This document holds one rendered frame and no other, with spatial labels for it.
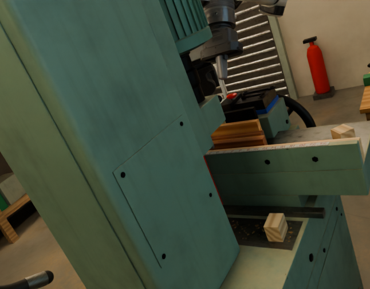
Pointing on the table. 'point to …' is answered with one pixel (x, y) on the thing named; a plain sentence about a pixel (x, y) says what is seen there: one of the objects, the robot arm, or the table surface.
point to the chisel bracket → (212, 112)
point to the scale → (269, 148)
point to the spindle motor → (186, 23)
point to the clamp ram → (240, 114)
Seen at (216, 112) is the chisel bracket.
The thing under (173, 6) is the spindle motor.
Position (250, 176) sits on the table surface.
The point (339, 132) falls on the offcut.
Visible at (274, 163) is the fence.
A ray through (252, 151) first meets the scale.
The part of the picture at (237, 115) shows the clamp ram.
